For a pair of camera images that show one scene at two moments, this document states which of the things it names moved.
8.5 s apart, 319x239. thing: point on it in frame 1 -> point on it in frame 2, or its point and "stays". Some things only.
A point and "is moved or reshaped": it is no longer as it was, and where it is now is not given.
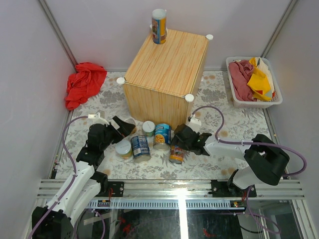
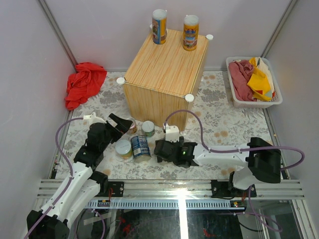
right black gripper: (180, 143) -> (179, 143)
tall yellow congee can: (176, 154) is moved or reshaped
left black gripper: (126, 128) stays
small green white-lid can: (148, 126) stays
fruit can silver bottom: (131, 121) stays
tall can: (159, 26) stays
